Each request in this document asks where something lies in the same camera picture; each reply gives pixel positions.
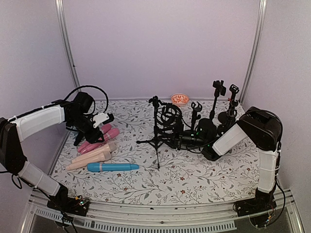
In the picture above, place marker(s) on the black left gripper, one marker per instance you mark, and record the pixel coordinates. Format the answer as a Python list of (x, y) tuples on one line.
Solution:
[(93, 137)]

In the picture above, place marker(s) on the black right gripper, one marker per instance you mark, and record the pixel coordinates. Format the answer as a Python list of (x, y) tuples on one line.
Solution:
[(177, 137)]

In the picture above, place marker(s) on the pink microphone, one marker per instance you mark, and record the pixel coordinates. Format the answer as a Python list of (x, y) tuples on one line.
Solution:
[(86, 147), (105, 128)]

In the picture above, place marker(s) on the beige microphone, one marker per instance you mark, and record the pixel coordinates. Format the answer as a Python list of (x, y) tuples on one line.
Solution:
[(110, 147), (101, 157)]

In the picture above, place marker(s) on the black microphone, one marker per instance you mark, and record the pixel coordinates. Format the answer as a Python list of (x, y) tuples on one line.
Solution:
[(78, 138)]

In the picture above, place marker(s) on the black tripod shock mount stand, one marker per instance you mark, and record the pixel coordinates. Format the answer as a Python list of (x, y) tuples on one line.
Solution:
[(167, 116)]

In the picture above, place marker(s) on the blue microphone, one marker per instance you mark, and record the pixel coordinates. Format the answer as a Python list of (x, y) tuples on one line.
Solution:
[(99, 167)]

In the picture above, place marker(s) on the black straight stand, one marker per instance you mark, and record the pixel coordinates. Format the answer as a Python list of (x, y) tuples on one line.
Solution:
[(196, 108)]

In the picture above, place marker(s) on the black round stand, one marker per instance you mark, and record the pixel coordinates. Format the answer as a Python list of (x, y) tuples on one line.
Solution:
[(229, 116)]

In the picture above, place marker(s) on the black stand of blue microphone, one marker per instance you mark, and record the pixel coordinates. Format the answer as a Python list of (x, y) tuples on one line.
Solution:
[(220, 90)]

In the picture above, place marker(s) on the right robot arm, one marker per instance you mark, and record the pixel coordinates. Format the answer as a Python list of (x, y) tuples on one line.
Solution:
[(263, 127)]

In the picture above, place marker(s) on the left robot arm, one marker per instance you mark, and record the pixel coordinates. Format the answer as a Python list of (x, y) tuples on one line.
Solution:
[(15, 130)]

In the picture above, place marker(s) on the red patterned white bowl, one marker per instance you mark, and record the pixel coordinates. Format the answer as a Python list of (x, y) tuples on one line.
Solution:
[(179, 99)]

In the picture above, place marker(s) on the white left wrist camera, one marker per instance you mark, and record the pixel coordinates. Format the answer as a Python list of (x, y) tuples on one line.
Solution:
[(102, 118)]

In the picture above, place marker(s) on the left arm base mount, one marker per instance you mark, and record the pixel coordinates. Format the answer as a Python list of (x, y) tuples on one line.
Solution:
[(77, 205)]

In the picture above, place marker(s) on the aluminium front frame rail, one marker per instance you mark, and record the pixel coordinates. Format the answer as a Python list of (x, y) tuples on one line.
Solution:
[(105, 217)]

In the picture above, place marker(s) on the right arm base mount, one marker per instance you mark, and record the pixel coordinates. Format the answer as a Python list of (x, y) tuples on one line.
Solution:
[(260, 203)]

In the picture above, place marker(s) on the aluminium left corner post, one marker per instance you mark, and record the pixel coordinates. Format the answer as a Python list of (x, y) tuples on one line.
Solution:
[(65, 37)]

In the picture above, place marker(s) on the aluminium corner post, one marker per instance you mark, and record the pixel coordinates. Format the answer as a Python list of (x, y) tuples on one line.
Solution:
[(65, 37), (254, 51)]

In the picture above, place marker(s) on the aluminium right corner post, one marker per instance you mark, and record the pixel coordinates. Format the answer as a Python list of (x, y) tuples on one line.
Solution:
[(254, 51)]

